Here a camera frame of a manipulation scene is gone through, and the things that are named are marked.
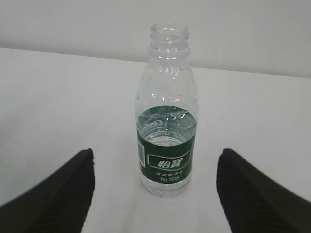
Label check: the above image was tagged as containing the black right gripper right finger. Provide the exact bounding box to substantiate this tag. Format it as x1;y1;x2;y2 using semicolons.
216;149;311;233

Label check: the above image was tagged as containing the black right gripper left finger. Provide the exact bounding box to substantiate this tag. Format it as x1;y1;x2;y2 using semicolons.
0;149;94;233

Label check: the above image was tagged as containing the clear green-label water bottle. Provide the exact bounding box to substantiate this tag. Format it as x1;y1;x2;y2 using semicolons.
135;23;199;197

